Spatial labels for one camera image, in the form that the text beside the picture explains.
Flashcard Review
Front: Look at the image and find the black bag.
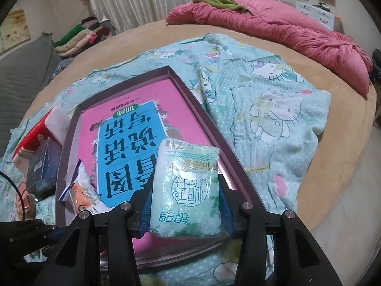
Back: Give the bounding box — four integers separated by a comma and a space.
371, 48, 381, 96

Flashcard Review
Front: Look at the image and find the pink quilt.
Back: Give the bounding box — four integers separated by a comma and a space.
165, 0, 374, 96

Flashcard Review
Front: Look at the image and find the white drawer cabinet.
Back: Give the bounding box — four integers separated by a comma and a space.
295, 0, 340, 32

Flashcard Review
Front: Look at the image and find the black cable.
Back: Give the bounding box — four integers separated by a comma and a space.
0, 171, 33, 224

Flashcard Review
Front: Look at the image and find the tan round bed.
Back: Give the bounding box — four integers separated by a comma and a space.
21, 18, 378, 286

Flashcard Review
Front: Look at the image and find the red and white tissue box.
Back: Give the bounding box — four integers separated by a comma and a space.
12, 107, 75, 173

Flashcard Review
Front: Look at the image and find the dark blue box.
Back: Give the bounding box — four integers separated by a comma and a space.
26, 137, 64, 195

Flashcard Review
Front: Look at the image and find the pink and blue book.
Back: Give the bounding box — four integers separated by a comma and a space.
79, 79, 239, 257

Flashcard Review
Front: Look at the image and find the wall picture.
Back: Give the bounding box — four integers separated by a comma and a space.
0, 6, 32, 54

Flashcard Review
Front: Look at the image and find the grey quilted headboard cushion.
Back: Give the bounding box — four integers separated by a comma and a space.
0, 31, 63, 102

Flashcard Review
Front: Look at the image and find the white orange snack packet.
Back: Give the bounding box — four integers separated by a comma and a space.
58, 159, 108, 215

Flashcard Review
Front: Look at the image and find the teal cartoon cat printed blanket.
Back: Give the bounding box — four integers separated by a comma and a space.
0, 33, 332, 286

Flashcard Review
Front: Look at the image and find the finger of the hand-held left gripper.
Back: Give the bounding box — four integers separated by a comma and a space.
0, 219, 64, 267

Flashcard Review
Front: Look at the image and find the purple shallow box tray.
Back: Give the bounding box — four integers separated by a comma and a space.
55, 66, 268, 270

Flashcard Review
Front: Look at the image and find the stack of folded clothes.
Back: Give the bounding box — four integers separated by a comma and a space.
54, 16, 112, 58

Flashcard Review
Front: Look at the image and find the green cloth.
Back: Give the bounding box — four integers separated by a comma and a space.
193, 0, 253, 14

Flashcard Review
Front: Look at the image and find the green tissue pack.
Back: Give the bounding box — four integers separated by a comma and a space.
149, 137, 230, 240

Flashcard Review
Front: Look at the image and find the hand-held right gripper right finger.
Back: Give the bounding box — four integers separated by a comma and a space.
217, 173, 355, 286

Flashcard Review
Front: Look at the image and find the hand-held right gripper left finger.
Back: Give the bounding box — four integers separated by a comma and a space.
36, 189, 155, 286

